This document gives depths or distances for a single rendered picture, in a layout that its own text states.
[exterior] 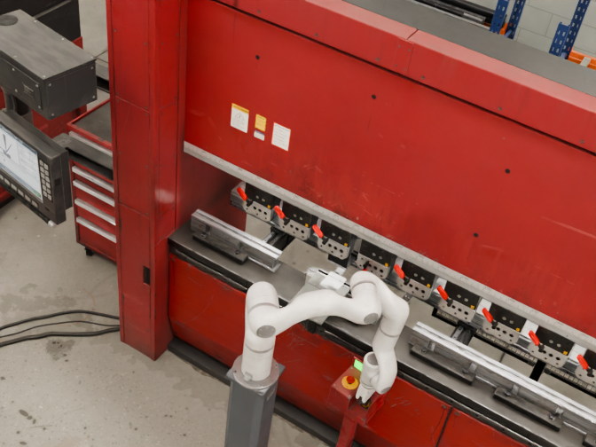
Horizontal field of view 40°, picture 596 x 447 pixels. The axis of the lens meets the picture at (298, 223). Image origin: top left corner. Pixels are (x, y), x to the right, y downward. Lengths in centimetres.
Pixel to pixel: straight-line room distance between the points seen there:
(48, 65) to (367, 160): 128
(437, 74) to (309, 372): 175
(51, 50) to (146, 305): 156
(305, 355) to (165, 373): 95
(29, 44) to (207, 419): 213
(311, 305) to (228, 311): 113
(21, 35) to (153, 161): 76
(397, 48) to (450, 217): 71
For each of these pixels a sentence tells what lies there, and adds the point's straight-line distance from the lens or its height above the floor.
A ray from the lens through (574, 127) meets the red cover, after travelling 283.
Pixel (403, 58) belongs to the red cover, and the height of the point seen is 223.
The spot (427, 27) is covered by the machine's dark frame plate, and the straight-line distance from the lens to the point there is 302.
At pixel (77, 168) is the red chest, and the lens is 472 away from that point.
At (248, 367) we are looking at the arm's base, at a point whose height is 108.
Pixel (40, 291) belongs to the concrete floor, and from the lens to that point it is 505.
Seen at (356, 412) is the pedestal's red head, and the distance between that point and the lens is 366.
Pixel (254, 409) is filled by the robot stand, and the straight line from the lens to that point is 340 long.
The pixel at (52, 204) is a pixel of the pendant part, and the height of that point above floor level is 135.
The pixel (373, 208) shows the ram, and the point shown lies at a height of 152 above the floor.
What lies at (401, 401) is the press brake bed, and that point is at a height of 63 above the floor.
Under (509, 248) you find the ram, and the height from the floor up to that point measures 163.
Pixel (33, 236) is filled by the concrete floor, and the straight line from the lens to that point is 540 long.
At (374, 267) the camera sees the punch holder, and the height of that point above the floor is 122.
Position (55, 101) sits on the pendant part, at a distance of 328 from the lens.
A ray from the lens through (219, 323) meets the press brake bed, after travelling 421.
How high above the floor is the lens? 364
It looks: 41 degrees down
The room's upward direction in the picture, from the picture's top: 9 degrees clockwise
